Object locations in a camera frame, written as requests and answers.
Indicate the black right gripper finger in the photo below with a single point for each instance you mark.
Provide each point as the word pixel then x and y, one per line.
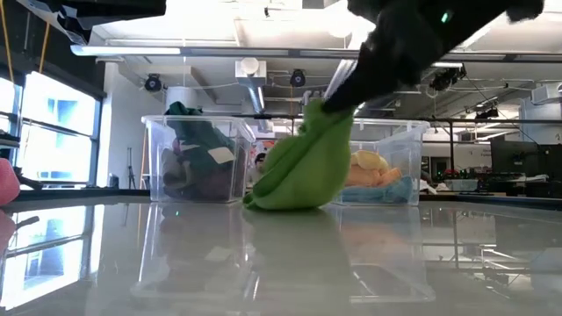
pixel 355 85

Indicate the orange towel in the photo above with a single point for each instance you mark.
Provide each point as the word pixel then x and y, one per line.
pixel 369 169

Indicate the light green towel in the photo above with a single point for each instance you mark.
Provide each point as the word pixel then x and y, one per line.
pixel 303 171

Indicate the light blue towel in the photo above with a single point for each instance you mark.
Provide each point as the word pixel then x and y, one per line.
pixel 386 193

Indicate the white handwritten paper tag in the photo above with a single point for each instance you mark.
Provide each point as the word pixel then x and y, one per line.
pixel 221 155

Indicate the dark green towel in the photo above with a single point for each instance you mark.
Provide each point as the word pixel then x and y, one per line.
pixel 197 136

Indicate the black ceiling spotlight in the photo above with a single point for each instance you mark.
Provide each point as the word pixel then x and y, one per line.
pixel 445 79

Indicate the clear plastic bin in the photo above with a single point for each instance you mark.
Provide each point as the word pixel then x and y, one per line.
pixel 408 145
pixel 151 131

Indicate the white ceiling fixture box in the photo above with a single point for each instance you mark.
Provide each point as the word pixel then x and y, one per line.
pixel 250 70

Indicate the white cylindrical tank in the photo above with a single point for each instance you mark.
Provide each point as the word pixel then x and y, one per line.
pixel 180 96

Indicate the person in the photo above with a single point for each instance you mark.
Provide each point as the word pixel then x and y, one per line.
pixel 260 161

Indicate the large window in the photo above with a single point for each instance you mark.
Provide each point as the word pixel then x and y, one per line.
pixel 57 131

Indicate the black computer monitor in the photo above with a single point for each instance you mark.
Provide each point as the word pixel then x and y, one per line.
pixel 522 155

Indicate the black tripod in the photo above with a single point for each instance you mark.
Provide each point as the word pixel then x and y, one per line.
pixel 131 171

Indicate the purple towel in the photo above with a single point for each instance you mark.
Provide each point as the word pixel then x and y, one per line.
pixel 215 186

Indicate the pink cloth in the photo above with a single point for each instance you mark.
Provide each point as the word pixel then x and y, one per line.
pixel 8 182

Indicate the black round ceiling camera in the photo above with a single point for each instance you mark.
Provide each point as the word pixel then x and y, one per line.
pixel 297 78
pixel 153 82

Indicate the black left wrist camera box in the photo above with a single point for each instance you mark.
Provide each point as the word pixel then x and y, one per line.
pixel 48 17

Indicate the grey overhead frame bar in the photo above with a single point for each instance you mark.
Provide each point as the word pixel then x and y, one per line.
pixel 219 52

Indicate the black metal rail frame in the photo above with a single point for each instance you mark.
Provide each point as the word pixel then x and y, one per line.
pixel 451 145

